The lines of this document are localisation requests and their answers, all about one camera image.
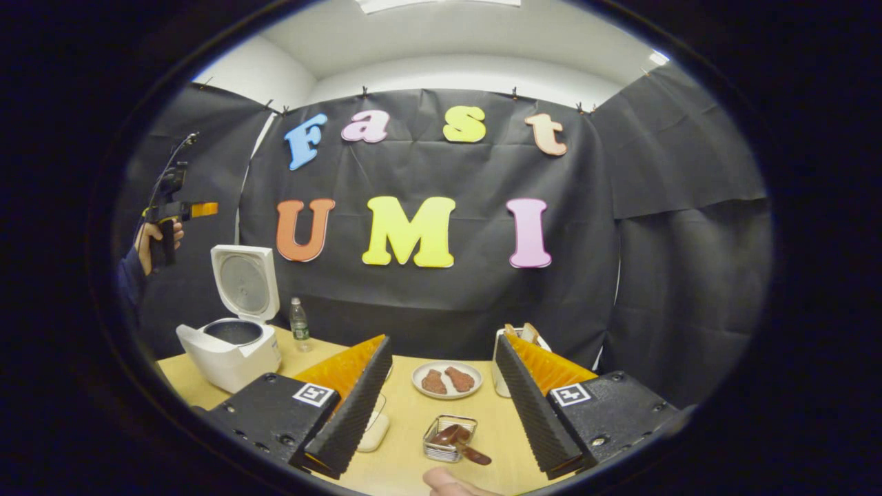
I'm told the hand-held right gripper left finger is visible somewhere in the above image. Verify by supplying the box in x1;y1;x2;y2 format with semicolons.
207;335;393;480

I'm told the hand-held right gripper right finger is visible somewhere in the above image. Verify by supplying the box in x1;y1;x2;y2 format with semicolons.
494;333;683;481

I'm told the clear container of rice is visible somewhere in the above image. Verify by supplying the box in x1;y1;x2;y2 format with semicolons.
356;393;391;453

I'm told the brown wooden spoon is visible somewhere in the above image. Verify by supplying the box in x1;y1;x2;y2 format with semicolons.
430;424;493;466

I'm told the metal wire chopstick holder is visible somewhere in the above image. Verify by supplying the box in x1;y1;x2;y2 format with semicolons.
422;414;478;463

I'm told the white rice cooker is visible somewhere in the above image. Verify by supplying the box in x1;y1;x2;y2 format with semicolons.
176;245;283;394

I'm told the white toaster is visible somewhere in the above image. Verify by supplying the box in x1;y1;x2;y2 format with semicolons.
491;327;552;399

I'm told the clear plastic water bottle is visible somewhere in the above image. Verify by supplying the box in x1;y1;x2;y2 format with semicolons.
289;297;311;353

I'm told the white round plate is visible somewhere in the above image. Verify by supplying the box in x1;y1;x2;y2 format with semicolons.
411;360;484;400

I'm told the black backdrop cloth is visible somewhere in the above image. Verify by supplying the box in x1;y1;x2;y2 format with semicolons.
114;62;772;411

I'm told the large ceiling light panel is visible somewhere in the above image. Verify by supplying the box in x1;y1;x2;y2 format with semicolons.
357;0;522;14

